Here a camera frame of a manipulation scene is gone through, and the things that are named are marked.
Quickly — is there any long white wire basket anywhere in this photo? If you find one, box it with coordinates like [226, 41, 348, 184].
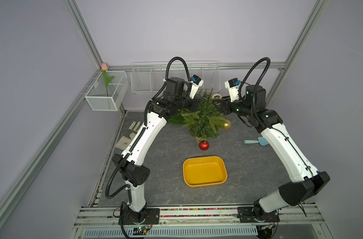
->
[131, 61, 221, 94]

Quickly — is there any small white mesh basket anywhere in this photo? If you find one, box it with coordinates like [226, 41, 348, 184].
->
[85, 71, 129, 112]

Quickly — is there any teal garden trowel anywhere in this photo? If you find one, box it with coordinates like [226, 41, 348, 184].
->
[243, 137, 269, 146]

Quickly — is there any yellow plastic tray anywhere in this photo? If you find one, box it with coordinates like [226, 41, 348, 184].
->
[183, 156, 228, 188]

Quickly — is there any green artificial grass mat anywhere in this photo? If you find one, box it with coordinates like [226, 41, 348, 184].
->
[168, 114, 184, 124]

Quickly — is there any red ribbed ball ornament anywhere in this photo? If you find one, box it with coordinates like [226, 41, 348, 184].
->
[198, 140, 209, 151]

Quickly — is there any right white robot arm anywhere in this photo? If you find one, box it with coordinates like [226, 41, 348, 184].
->
[212, 57, 330, 222]

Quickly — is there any silver ball ornament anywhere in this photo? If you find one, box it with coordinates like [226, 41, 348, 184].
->
[211, 94, 222, 100]

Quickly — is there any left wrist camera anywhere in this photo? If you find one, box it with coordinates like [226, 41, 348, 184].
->
[189, 75, 204, 99]

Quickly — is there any pink artificial tulip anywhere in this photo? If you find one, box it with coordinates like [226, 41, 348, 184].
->
[101, 63, 114, 96]

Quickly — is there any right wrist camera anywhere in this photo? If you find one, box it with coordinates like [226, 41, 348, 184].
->
[224, 78, 241, 102]

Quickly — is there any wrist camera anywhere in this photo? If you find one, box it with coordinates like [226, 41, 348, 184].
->
[224, 78, 241, 102]
[189, 75, 204, 99]

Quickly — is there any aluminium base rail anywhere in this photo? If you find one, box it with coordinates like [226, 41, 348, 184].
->
[70, 204, 333, 239]

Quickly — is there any cream and green work glove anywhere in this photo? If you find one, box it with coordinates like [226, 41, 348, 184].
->
[115, 121, 142, 150]

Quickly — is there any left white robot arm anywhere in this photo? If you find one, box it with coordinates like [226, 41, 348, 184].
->
[105, 56, 203, 223]

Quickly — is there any gold ball ornament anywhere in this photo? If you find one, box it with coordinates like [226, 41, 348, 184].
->
[223, 119, 232, 129]

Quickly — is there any small green christmas tree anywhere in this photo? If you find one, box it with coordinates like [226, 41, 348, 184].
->
[176, 90, 228, 139]

